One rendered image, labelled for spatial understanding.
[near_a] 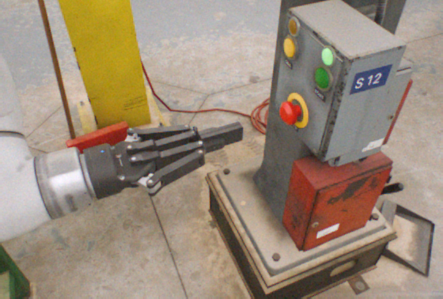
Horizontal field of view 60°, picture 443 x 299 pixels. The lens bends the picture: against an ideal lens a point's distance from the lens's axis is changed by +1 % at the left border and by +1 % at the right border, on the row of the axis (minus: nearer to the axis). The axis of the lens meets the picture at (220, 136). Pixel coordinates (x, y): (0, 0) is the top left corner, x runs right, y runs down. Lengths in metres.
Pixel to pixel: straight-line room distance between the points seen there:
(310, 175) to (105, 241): 0.95
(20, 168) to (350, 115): 0.46
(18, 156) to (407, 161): 1.81
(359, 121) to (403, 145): 1.54
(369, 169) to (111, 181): 0.74
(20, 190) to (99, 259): 1.13
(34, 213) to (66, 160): 0.08
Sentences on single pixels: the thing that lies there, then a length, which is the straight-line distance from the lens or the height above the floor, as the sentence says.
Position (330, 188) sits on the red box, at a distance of 1.03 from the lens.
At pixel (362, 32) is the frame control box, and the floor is 1.12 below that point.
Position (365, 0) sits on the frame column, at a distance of 0.87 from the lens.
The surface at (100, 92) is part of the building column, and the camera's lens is 1.89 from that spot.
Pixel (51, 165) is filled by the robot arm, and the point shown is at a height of 1.02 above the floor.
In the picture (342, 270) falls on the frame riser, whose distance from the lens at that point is 1.52.
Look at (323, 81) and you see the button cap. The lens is 0.56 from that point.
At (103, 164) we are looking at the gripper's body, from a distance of 0.54.
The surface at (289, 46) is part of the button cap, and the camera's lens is 0.63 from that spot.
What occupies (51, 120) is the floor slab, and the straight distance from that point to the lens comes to 2.29.
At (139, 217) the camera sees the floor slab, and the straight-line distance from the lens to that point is 1.71.
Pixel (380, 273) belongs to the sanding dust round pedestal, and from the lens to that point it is 1.66.
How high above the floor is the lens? 1.39
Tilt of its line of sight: 44 degrees down
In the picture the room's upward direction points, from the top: straight up
